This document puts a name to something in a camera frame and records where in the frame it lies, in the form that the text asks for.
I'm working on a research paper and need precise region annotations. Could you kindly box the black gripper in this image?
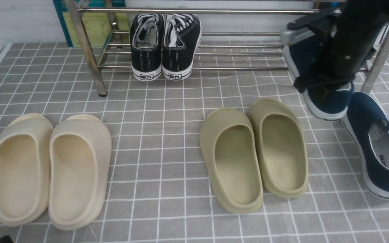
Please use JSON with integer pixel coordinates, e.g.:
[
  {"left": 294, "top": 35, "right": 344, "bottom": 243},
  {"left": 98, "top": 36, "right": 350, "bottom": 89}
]
[{"left": 282, "top": 7, "right": 378, "bottom": 101}]

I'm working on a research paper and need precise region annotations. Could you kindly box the navy slip-on sneaker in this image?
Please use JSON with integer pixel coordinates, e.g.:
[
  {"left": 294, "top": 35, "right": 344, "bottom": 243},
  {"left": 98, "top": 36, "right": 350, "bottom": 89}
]
[
  {"left": 283, "top": 35, "right": 355, "bottom": 120},
  {"left": 341, "top": 92, "right": 389, "bottom": 200}
]

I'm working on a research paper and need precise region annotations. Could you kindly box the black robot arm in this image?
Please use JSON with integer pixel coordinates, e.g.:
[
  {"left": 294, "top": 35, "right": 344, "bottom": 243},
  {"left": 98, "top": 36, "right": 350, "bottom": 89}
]
[{"left": 281, "top": 0, "right": 389, "bottom": 99}]

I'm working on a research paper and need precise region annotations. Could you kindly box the stainless steel shoe rack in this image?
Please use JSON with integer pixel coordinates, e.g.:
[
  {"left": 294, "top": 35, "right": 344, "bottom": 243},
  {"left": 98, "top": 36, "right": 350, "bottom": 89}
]
[{"left": 64, "top": 0, "right": 389, "bottom": 97}]

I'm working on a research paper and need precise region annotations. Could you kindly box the right olive foam slipper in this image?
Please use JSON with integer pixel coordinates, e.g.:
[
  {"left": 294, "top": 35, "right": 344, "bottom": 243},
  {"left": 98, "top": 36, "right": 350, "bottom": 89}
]
[{"left": 247, "top": 98, "right": 309, "bottom": 199}]

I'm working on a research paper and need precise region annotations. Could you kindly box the olive foam slipper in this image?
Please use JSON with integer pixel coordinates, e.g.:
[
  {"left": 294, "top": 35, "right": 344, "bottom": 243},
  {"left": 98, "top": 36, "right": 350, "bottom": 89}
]
[
  {"left": 247, "top": 98, "right": 309, "bottom": 199},
  {"left": 199, "top": 107, "right": 263, "bottom": 214}
]

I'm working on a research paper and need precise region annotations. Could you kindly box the left olive foam slipper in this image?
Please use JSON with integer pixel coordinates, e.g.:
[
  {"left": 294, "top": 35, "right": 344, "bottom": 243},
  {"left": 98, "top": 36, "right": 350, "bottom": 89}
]
[{"left": 199, "top": 107, "right": 263, "bottom": 214}]

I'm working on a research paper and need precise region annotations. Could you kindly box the right black canvas sneaker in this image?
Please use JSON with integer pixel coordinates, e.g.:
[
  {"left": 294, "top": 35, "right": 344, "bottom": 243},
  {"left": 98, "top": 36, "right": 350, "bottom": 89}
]
[{"left": 162, "top": 13, "right": 202, "bottom": 81}]

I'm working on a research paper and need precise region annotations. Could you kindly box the black canvas sneaker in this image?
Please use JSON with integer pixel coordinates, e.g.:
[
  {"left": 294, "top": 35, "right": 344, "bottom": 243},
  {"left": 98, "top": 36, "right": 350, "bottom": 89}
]
[
  {"left": 129, "top": 13, "right": 164, "bottom": 81},
  {"left": 162, "top": 13, "right": 202, "bottom": 81}
]

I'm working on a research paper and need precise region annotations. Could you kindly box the left black canvas sneaker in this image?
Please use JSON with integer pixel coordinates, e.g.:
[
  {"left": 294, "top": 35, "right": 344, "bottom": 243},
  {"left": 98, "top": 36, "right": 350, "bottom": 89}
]
[{"left": 129, "top": 13, "right": 164, "bottom": 81}]

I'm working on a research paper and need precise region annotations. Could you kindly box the blue and yellow book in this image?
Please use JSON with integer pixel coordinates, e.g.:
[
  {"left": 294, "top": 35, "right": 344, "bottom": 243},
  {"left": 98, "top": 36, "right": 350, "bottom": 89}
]
[{"left": 53, "top": 0, "right": 111, "bottom": 47}]

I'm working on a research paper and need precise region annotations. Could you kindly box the grey checked floor cloth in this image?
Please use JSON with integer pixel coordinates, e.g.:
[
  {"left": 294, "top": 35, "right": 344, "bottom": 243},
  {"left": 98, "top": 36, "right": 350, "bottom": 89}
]
[{"left": 0, "top": 43, "right": 389, "bottom": 243}]

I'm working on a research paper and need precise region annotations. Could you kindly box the right cream foam slipper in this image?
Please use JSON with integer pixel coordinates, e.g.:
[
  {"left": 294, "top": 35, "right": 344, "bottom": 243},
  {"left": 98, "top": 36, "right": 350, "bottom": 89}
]
[{"left": 48, "top": 114, "right": 112, "bottom": 231}]

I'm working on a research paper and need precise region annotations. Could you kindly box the cream foam slipper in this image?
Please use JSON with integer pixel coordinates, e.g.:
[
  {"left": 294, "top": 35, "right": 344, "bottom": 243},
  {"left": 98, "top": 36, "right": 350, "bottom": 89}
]
[
  {"left": 0, "top": 113, "right": 54, "bottom": 226},
  {"left": 48, "top": 114, "right": 112, "bottom": 231}
]

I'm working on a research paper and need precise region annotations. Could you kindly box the left cream foam slipper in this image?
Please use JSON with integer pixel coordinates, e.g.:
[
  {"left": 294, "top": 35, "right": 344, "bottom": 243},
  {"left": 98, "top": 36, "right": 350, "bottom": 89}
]
[{"left": 0, "top": 113, "right": 54, "bottom": 226}]

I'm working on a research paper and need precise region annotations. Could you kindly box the black object at corner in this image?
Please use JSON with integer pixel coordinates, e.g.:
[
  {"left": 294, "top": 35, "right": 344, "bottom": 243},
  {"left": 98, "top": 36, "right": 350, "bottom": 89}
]
[{"left": 0, "top": 235, "right": 14, "bottom": 243}]

